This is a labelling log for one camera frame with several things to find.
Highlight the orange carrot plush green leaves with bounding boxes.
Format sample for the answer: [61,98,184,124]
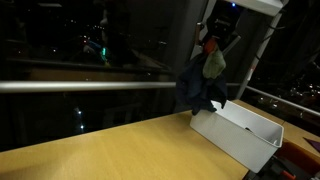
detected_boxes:
[201,38,227,80]

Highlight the metal window railing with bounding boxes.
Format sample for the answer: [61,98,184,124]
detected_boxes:
[0,80,320,118]

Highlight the grey window frame post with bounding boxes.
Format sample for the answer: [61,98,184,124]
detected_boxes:
[233,13,284,101]

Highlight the black clamp orange handle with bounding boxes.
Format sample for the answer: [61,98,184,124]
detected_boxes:
[265,155,298,180]

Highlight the dark blue cloth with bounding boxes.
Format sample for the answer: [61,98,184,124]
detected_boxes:
[175,54,229,116]

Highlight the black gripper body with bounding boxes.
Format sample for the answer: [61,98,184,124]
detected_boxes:
[206,9,240,44]

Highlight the purple flat sheet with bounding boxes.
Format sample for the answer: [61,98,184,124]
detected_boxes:
[304,137,320,153]

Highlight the white plastic container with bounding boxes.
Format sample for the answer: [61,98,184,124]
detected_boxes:
[189,99,285,174]

